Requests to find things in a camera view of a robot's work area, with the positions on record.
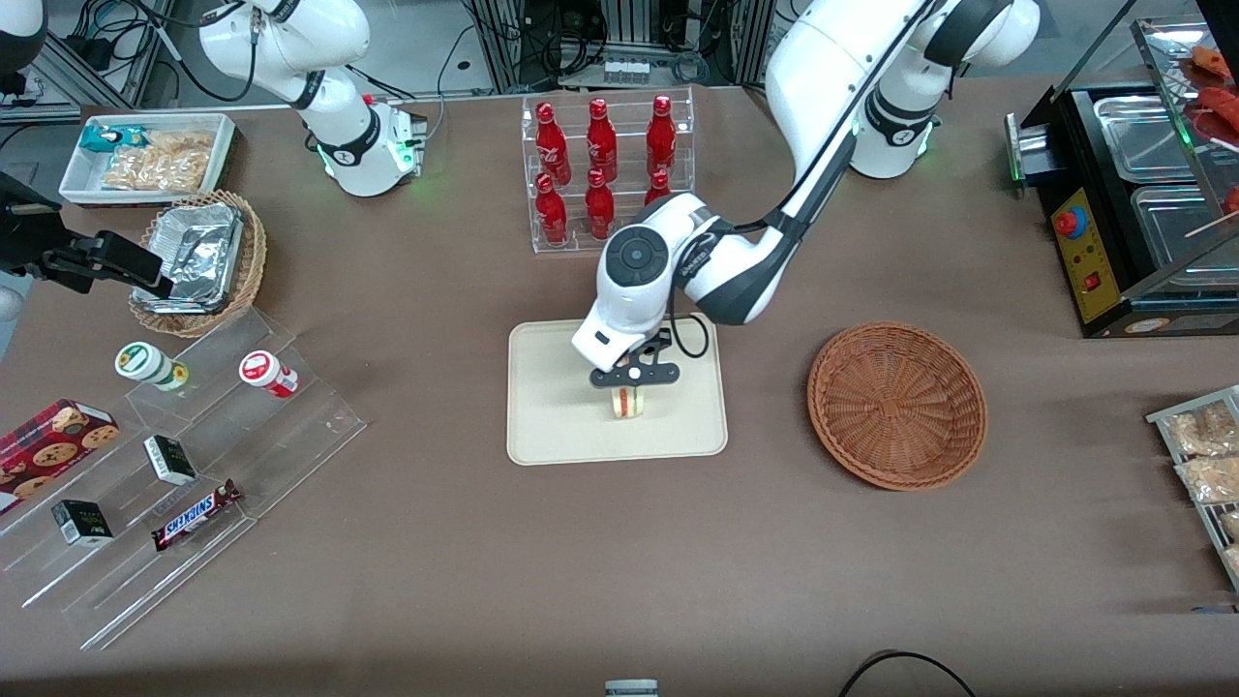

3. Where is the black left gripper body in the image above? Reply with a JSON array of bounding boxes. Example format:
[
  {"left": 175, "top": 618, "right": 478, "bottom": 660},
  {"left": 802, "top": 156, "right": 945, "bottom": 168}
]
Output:
[{"left": 619, "top": 327, "right": 676, "bottom": 372}]

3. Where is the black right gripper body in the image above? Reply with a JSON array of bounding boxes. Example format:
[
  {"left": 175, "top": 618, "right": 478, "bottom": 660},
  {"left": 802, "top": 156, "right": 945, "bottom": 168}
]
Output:
[{"left": 0, "top": 197, "right": 69, "bottom": 279}]

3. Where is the cream rectangular tray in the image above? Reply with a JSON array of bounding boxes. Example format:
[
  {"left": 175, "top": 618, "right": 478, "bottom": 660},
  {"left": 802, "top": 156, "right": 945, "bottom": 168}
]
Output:
[{"left": 506, "top": 315, "right": 729, "bottom": 468}]

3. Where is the aluminium foil tray stack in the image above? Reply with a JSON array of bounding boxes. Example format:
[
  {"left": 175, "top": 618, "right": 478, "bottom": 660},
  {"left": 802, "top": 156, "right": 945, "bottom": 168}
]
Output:
[{"left": 132, "top": 200, "right": 244, "bottom": 317}]

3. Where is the light wicker basket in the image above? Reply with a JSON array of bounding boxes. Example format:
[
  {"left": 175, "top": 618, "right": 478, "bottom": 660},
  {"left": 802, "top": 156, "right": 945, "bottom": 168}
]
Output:
[{"left": 128, "top": 189, "right": 268, "bottom": 339}]

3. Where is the brown wicker basket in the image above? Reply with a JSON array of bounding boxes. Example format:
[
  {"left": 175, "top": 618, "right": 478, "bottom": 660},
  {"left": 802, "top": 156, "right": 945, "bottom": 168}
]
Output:
[{"left": 806, "top": 320, "right": 989, "bottom": 493}]

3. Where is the metal snack tray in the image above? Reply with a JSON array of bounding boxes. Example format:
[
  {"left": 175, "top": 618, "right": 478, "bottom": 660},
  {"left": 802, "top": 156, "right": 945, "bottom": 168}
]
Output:
[{"left": 1146, "top": 384, "right": 1239, "bottom": 593}]

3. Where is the white rectangular bin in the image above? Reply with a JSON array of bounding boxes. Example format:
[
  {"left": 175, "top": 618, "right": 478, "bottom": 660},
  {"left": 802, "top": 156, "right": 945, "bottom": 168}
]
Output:
[{"left": 58, "top": 112, "right": 239, "bottom": 210}]

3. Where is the clear bag of crackers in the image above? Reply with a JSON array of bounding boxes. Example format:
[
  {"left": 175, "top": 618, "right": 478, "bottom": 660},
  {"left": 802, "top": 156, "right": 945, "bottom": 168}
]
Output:
[
  {"left": 1162, "top": 401, "right": 1239, "bottom": 458},
  {"left": 101, "top": 130, "right": 215, "bottom": 196},
  {"left": 1174, "top": 454, "right": 1239, "bottom": 506}
]

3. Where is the green lid sunflower cup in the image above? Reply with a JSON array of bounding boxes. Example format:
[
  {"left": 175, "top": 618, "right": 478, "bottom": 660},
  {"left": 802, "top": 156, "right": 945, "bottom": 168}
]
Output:
[{"left": 113, "top": 341, "right": 191, "bottom": 394}]

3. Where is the teal snack packet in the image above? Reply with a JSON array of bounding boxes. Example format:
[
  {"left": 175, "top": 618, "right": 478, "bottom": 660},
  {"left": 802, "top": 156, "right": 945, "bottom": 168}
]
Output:
[{"left": 78, "top": 123, "right": 147, "bottom": 155}]

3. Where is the red lid yogurt cup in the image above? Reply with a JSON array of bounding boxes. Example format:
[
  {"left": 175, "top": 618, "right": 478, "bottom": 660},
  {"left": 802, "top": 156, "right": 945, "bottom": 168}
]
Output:
[{"left": 238, "top": 349, "right": 300, "bottom": 401}]

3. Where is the red tartan cookie box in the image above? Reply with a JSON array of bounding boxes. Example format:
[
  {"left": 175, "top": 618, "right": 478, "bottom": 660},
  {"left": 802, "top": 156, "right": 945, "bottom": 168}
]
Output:
[{"left": 0, "top": 398, "right": 121, "bottom": 516}]

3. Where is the black box white label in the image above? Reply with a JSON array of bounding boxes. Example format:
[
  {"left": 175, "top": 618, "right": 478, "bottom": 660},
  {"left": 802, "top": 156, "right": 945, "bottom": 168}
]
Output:
[{"left": 142, "top": 434, "right": 198, "bottom": 488}]

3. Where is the clear acrylic bottle rack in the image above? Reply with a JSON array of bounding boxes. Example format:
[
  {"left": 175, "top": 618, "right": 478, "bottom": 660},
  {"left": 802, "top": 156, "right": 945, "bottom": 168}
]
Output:
[{"left": 520, "top": 86, "right": 697, "bottom": 257}]

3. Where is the clear acrylic stepped shelf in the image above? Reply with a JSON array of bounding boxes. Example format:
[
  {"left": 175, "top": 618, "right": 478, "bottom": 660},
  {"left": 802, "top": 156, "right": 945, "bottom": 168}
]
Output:
[{"left": 0, "top": 305, "right": 368, "bottom": 652}]

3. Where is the black box gold Face print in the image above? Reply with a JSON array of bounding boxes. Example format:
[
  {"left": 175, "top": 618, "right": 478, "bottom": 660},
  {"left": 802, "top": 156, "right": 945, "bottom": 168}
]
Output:
[{"left": 50, "top": 499, "right": 115, "bottom": 549}]

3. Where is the Snickers chocolate bar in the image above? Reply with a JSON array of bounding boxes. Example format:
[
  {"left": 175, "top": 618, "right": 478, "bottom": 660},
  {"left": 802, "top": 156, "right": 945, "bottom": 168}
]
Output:
[{"left": 151, "top": 478, "right": 244, "bottom": 554}]

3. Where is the white power strip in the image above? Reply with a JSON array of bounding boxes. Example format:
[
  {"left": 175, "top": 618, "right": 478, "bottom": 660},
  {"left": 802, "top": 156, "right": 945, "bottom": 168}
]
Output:
[{"left": 558, "top": 56, "right": 680, "bottom": 85}]

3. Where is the black food warmer case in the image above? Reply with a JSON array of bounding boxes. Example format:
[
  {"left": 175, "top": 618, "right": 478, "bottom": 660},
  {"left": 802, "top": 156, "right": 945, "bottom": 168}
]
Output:
[{"left": 1005, "top": 0, "right": 1239, "bottom": 341}]

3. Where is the steel food pan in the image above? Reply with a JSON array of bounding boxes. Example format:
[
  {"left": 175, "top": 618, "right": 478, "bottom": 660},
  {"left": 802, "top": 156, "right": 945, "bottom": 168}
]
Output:
[
  {"left": 1130, "top": 183, "right": 1239, "bottom": 293},
  {"left": 1093, "top": 94, "right": 1198, "bottom": 186}
]

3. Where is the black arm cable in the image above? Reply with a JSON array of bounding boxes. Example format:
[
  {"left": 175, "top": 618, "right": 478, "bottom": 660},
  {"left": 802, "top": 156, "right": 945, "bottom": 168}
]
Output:
[{"left": 666, "top": 0, "right": 946, "bottom": 362}]

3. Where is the black floor cable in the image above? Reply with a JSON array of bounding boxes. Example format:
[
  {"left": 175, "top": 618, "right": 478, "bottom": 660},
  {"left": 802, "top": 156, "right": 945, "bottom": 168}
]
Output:
[{"left": 836, "top": 650, "right": 980, "bottom": 697}]

